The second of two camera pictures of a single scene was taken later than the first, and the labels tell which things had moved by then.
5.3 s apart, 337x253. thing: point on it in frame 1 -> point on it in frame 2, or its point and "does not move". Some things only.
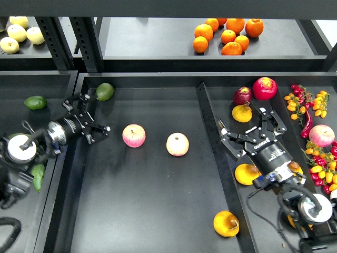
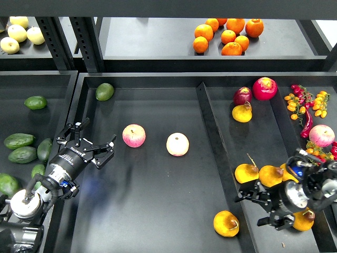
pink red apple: x=134 y=135 does not move
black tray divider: x=241 y=226 does not move
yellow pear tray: x=226 y=224 does not move
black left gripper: x=72 y=125 -> x=71 y=159
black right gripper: x=267 y=153 -> x=290 y=197
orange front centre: x=231 y=48 does not move
